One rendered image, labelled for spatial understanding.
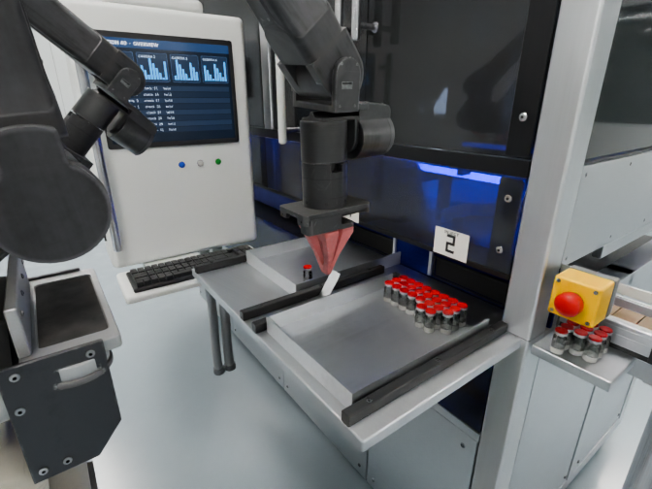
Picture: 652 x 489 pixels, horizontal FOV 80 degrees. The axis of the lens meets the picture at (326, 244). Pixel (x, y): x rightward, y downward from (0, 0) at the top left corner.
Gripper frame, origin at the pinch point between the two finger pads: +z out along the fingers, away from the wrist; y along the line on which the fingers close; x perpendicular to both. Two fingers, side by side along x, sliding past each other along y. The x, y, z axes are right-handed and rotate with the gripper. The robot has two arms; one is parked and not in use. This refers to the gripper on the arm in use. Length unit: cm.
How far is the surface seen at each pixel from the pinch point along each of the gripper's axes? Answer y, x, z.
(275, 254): 20, 54, 21
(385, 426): 2.1, -10.8, 21.1
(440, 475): 37, 2, 71
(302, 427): 35, 69, 110
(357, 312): 18.4, 14.8, 21.2
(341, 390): -0.2, -3.6, 18.7
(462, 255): 37.6, 4.2, 9.4
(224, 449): 3, 77, 109
